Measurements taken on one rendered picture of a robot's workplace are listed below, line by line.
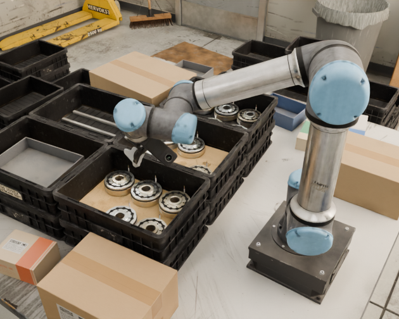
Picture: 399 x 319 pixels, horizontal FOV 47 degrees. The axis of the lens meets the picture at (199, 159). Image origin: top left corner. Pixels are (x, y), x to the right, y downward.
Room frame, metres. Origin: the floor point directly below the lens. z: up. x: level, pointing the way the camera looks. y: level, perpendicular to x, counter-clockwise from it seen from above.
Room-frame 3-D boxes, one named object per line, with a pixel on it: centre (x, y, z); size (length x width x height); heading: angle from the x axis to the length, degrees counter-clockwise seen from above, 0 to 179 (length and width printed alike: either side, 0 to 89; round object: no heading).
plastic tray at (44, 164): (1.26, 0.57, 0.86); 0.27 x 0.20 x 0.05; 64
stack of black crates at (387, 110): (2.35, -0.92, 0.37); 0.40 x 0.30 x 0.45; 56
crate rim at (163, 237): (1.07, 0.21, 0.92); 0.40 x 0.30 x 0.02; 62
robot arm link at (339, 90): (0.87, -0.29, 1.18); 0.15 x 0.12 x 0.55; 171
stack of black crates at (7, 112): (2.25, 1.01, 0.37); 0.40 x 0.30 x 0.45; 146
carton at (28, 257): (0.95, 0.54, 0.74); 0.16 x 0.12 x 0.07; 70
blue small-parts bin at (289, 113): (1.85, -0.39, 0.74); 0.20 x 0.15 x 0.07; 52
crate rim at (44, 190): (1.26, 0.56, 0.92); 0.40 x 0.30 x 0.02; 62
